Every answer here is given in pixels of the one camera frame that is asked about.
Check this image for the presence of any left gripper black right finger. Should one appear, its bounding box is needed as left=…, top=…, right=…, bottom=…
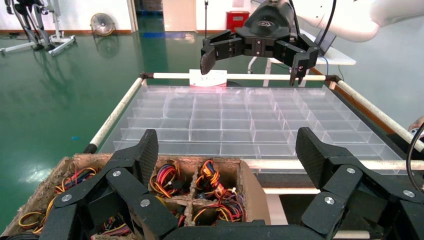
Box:
left=295, top=127, right=424, bottom=240

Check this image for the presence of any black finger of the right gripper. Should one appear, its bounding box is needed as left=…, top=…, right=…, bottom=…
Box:
left=199, top=29, right=246, bottom=76
left=274, top=33, right=321, bottom=87

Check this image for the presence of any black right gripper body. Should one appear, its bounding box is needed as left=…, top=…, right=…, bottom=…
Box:
left=235, top=0, right=301, bottom=59

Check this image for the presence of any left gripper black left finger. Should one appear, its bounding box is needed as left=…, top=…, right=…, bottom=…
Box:
left=39, top=129, right=180, bottom=240

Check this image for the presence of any person's bare hand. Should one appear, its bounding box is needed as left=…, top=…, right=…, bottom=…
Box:
left=408, top=115, right=424, bottom=137

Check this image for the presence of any red cabinet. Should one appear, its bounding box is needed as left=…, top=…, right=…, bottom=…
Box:
left=226, top=10, right=250, bottom=33

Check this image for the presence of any dark laptop screen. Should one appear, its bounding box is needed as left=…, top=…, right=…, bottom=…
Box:
left=314, top=31, right=337, bottom=56

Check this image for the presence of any thin black pole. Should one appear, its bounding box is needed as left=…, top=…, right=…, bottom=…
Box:
left=203, top=0, right=210, bottom=39

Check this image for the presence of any white label card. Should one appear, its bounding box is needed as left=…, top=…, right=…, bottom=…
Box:
left=188, top=68, right=228, bottom=88

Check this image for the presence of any white table with legs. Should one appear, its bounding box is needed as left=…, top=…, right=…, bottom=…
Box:
left=247, top=29, right=357, bottom=88

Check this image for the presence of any beige door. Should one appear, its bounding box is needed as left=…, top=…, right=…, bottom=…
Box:
left=162, top=0, right=197, bottom=33

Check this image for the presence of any blue mat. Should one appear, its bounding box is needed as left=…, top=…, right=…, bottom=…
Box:
left=142, top=31, right=187, bottom=39

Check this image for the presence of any clear acrylic divider tray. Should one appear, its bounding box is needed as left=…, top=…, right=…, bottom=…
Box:
left=99, top=84, right=403, bottom=175

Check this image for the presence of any brown cardboard divider box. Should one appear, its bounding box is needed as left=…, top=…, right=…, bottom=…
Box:
left=0, top=152, right=272, bottom=240

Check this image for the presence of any round metal fan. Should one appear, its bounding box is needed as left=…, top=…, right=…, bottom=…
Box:
left=90, top=12, right=116, bottom=37

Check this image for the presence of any black exercise machine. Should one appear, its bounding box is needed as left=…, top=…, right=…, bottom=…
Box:
left=4, top=0, right=51, bottom=51

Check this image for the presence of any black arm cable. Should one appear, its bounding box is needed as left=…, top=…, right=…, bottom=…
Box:
left=317, top=0, right=338, bottom=48
left=287, top=0, right=301, bottom=36

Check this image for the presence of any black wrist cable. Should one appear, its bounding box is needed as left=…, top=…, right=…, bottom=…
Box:
left=406, top=121, right=424, bottom=195

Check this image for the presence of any white pipe rack frame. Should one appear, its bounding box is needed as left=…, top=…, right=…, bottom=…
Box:
left=83, top=71, right=424, bottom=173

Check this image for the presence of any white metal stand frame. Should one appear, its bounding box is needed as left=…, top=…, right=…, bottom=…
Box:
left=0, top=0, right=77, bottom=57

